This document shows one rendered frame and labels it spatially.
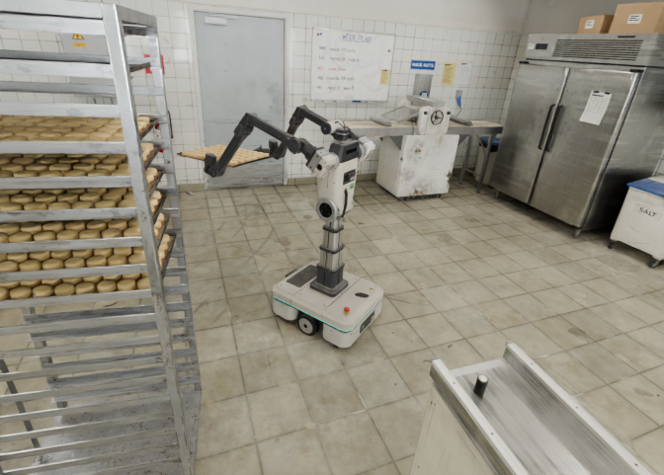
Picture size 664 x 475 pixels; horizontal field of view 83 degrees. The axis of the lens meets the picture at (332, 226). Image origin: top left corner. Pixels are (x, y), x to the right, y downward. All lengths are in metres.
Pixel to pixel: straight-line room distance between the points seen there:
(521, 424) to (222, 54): 4.46
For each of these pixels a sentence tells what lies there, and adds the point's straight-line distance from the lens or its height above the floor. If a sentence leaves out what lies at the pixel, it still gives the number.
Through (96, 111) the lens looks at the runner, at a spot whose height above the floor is 1.59.
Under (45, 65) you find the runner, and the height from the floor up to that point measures 1.69.
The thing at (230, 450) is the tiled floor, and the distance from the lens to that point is 2.14.
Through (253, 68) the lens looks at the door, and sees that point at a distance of 4.93.
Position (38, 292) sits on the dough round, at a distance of 1.41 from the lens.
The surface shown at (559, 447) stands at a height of 0.84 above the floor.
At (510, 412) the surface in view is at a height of 0.84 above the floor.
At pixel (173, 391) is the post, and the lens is 1.52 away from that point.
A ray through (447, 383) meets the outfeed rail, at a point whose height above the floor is 0.89.
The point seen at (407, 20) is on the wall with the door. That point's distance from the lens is 5.60.
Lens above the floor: 1.76
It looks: 25 degrees down
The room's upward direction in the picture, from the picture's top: 4 degrees clockwise
